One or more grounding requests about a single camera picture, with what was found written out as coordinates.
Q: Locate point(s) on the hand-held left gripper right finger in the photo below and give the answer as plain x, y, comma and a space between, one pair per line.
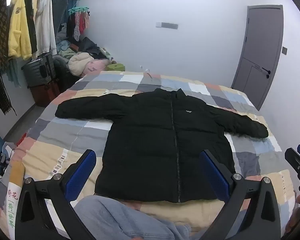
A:
215, 175

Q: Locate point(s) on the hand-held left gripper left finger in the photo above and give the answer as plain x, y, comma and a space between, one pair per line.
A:
81, 172

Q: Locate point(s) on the black puffer jacket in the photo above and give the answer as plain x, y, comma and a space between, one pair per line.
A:
145, 142

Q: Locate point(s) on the dark clothes pile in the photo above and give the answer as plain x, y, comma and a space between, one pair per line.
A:
90, 46

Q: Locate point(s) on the pile of folded clothes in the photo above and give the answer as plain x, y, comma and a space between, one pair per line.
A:
77, 26

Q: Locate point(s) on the person's right hand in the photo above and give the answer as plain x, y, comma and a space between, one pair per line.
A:
292, 222

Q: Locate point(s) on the patchwork bed quilt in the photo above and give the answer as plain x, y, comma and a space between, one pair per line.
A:
65, 130

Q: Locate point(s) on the person's leg in jeans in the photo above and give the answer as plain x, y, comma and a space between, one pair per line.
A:
120, 220

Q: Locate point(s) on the red suitcase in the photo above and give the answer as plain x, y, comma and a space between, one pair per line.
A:
43, 93

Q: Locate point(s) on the pink pillow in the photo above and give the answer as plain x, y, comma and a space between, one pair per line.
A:
97, 66

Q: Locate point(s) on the cream fluffy coat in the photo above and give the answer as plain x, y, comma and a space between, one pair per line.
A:
78, 63

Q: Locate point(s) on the black suitcase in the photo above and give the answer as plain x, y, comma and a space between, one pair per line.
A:
37, 70

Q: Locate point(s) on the grey door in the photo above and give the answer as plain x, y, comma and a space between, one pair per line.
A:
262, 42

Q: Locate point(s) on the teal hanging garment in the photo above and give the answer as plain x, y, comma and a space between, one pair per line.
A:
13, 72

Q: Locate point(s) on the white hoodie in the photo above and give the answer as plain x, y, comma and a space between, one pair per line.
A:
45, 25

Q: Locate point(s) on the yellow fleece jacket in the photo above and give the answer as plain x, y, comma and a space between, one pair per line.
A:
16, 30

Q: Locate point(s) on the dark striped garment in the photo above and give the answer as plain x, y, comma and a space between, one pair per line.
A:
30, 22

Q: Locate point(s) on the green drying hanger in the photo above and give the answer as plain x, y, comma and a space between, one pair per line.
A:
77, 10

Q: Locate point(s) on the grey hanging garment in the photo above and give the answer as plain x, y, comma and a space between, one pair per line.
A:
60, 10

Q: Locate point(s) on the dark wall switch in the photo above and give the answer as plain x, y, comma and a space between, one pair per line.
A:
284, 50

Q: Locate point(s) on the grey wall box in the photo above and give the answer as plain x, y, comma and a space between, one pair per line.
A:
166, 25

